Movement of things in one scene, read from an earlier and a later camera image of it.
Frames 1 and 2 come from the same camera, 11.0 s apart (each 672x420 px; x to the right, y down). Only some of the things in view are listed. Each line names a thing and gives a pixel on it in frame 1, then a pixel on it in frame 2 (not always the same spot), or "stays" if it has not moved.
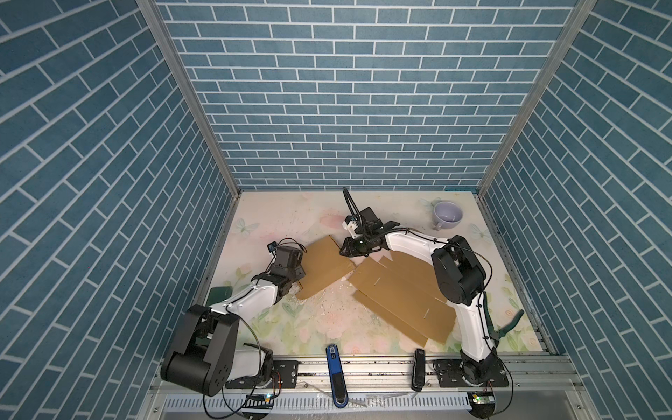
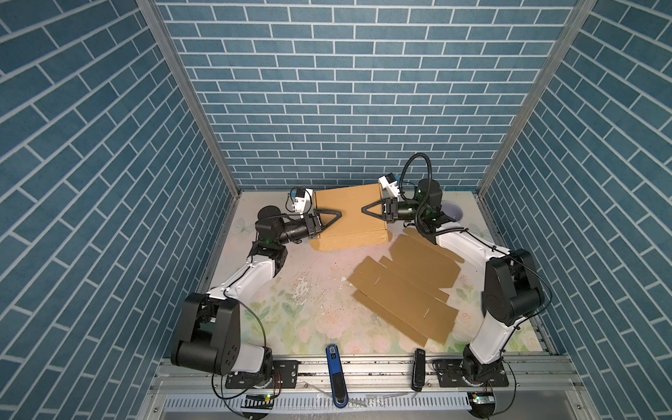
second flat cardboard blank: (406, 292) stays
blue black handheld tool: (339, 385) stays
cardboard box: (324, 262) to (354, 227)
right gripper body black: (359, 246) to (394, 211)
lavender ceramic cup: (447, 214) stays
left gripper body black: (295, 275) to (308, 222)
